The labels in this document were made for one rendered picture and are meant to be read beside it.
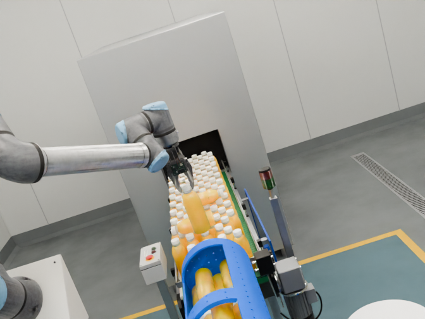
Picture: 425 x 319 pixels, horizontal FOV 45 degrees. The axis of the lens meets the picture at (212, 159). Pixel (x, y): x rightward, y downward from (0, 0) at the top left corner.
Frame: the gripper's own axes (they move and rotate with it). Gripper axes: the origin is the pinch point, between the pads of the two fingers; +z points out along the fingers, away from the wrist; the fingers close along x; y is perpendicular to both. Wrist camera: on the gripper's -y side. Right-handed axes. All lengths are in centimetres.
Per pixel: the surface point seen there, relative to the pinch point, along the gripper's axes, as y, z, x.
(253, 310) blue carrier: 60, 24, 9
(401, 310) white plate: 62, 41, 53
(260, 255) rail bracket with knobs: -8.6, 45.2, 19.4
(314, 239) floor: -190, 151, 74
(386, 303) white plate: 56, 41, 50
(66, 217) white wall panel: -423, 133, -178
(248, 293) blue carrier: 49, 24, 9
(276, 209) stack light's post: -42, 42, 36
